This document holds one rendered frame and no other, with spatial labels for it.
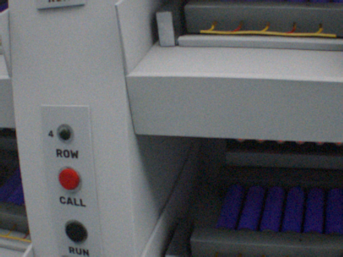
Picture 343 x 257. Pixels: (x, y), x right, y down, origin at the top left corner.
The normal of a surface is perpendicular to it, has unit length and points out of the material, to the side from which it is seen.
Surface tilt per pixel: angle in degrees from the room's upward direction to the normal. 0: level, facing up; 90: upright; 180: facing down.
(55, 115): 90
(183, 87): 107
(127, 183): 90
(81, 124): 90
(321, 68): 17
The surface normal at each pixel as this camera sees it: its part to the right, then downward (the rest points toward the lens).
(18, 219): -0.28, 0.50
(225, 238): -0.12, -0.86
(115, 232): -0.30, 0.23
